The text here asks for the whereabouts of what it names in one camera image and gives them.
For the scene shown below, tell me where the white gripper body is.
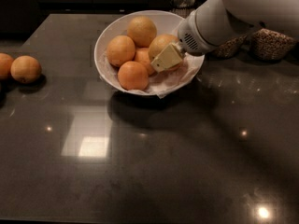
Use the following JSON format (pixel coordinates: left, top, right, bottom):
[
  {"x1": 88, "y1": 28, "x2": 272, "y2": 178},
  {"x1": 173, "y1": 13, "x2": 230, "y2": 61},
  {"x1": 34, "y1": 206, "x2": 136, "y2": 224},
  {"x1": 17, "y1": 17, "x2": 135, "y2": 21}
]
[{"x1": 178, "y1": 9, "x2": 218, "y2": 56}]

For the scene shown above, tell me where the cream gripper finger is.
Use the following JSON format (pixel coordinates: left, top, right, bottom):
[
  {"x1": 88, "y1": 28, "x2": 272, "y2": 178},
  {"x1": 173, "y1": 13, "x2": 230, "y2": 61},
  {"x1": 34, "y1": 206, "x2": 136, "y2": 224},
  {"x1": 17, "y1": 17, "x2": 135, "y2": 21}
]
[{"x1": 150, "y1": 43, "x2": 185, "y2": 73}]

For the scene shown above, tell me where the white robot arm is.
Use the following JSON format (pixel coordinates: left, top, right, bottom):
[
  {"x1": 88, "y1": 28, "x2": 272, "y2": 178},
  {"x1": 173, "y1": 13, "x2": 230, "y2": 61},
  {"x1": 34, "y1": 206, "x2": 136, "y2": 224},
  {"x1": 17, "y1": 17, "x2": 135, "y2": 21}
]
[{"x1": 151, "y1": 0, "x2": 299, "y2": 72}]

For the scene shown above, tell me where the white bowl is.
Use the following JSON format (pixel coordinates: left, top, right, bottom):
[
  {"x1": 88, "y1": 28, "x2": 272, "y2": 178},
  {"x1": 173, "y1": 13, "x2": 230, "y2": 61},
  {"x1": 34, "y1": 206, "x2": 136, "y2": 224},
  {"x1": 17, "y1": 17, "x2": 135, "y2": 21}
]
[{"x1": 93, "y1": 9, "x2": 206, "y2": 98}]

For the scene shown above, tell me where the white paper liner in bowl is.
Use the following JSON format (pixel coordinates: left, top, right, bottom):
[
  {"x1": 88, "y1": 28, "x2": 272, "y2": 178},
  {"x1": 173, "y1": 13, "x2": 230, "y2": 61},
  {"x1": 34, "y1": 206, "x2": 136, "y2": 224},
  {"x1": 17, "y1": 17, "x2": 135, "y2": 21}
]
[{"x1": 99, "y1": 17, "x2": 205, "y2": 100}]

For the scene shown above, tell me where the small centre orange in bowl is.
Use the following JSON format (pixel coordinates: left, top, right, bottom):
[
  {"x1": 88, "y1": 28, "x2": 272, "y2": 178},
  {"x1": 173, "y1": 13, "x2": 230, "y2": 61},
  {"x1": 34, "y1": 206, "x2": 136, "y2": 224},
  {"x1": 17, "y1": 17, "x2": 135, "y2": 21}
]
[{"x1": 134, "y1": 48, "x2": 155, "y2": 76}]

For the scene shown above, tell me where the middle glass jar with grains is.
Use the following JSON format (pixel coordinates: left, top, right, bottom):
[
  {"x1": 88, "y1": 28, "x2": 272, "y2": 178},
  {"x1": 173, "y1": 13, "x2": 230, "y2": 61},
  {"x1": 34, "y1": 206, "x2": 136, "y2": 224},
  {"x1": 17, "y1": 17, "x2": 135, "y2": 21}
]
[{"x1": 210, "y1": 35, "x2": 247, "y2": 59}]

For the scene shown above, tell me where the glass jar with grains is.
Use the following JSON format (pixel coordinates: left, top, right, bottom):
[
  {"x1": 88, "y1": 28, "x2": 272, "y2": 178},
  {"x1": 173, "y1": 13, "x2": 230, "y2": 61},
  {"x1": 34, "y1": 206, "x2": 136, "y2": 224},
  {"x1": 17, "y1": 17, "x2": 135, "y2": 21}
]
[
  {"x1": 210, "y1": 35, "x2": 247, "y2": 59},
  {"x1": 249, "y1": 29, "x2": 297, "y2": 62}
]

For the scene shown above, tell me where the right glass jar with grains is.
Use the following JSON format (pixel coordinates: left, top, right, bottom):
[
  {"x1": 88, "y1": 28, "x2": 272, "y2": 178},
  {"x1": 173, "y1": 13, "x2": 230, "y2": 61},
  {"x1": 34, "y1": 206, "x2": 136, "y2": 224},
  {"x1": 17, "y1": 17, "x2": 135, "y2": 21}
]
[{"x1": 249, "y1": 29, "x2": 297, "y2": 62}]

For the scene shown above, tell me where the orange on table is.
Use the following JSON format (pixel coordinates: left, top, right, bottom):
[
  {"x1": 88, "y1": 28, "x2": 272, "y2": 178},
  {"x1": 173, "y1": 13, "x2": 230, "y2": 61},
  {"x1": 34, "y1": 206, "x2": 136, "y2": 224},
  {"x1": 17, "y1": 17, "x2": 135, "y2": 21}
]
[{"x1": 10, "y1": 55, "x2": 42, "y2": 84}]

